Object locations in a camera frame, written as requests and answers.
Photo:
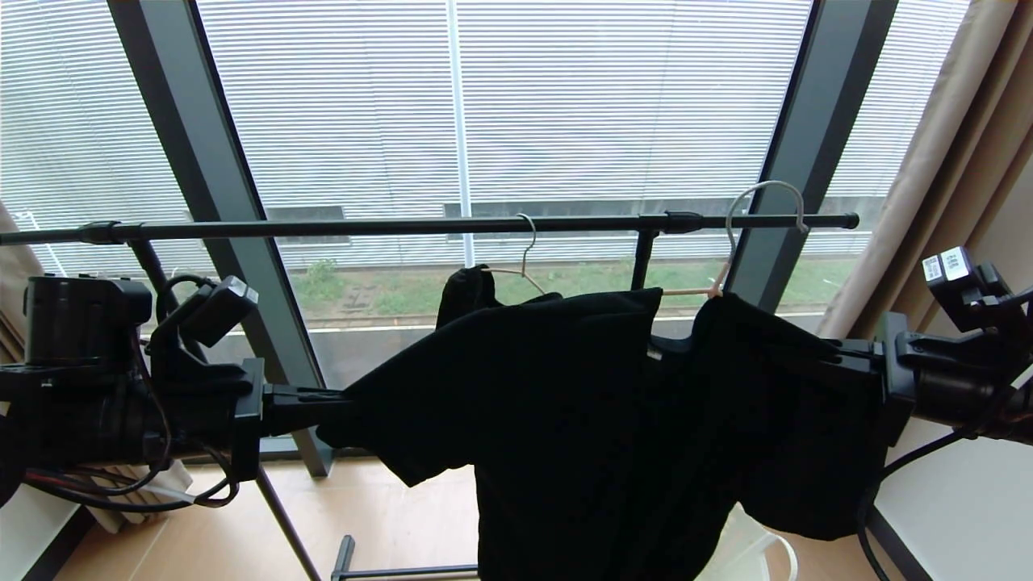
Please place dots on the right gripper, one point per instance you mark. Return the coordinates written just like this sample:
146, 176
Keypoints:
968, 399

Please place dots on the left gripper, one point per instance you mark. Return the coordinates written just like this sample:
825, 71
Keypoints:
194, 424

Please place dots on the pink clothes hanger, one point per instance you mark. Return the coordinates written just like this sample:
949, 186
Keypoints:
529, 234
718, 284

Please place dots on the black shorts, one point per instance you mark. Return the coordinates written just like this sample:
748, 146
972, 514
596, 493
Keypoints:
468, 294

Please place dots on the black garment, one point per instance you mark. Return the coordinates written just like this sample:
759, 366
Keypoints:
605, 444

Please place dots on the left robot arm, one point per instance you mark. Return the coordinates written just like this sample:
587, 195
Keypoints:
81, 323

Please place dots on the black clothes rack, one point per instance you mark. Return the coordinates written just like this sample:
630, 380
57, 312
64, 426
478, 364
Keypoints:
323, 227

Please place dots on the white laundry basket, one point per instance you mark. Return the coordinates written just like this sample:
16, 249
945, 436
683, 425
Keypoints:
750, 541

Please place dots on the beige curtain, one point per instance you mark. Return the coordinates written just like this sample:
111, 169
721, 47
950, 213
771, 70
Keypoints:
16, 282
952, 121

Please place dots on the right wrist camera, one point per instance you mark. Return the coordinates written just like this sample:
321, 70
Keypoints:
968, 298

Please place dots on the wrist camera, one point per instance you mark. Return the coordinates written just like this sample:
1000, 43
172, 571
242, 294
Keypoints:
968, 298
218, 311

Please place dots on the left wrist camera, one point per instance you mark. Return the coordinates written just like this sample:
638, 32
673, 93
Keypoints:
218, 311

